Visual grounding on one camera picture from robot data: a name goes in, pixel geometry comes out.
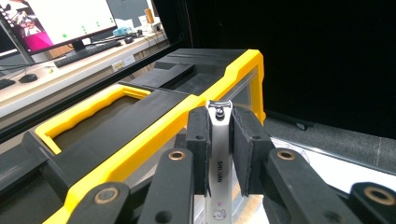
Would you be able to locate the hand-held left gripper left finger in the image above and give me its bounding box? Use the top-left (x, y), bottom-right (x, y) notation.
top-left (185, 105), bottom-right (213, 198)

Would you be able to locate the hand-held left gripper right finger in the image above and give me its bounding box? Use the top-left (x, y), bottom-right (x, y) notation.
top-left (231, 105), bottom-right (276, 198)

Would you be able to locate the silver nail clipper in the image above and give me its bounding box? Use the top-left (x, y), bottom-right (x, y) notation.
top-left (205, 99), bottom-right (233, 224)

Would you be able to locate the clear plastic drawer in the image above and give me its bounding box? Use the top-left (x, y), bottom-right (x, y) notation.
top-left (132, 136), bottom-right (312, 224)

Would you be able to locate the yellow black drawer cabinet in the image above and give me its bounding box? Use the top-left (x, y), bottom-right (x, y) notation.
top-left (0, 48), bottom-right (267, 224)

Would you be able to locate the black curtain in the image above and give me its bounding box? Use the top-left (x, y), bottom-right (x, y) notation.
top-left (153, 0), bottom-right (396, 140)

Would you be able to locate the teal object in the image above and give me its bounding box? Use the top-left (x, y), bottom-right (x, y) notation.
top-left (112, 26), bottom-right (134, 38)

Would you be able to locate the orange bottle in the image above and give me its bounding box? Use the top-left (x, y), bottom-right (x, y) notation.
top-left (144, 7), bottom-right (155, 24)

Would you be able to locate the black keyboard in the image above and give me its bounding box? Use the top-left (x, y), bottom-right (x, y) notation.
top-left (53, 40), bottom-right (122, 68)

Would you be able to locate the light wooden desk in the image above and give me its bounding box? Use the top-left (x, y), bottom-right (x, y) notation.
top-left (0, 29), bottom-right (171, 119)

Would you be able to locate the black computer mouse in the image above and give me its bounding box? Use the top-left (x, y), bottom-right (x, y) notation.
top-left (18, 73), bottom-right (38, 84)

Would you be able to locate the computer monitor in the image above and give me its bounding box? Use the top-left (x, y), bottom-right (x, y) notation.
top-left (0, 0), bottom-right (119, 56)

